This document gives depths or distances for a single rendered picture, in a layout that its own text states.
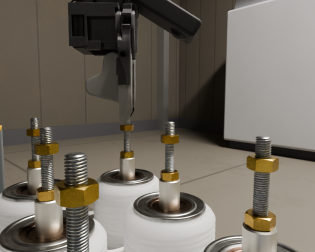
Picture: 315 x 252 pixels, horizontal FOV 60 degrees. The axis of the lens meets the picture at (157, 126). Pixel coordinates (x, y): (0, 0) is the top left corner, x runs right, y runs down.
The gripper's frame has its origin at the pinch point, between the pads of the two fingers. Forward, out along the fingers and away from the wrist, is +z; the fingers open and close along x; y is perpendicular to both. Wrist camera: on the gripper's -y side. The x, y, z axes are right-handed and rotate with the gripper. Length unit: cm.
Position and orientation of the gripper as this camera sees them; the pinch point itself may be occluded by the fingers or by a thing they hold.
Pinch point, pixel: (129, 114)
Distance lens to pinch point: 38.6
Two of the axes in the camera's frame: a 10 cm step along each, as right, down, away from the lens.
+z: -0.1, 9.9, 1.0
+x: 0.0, 1.0, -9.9
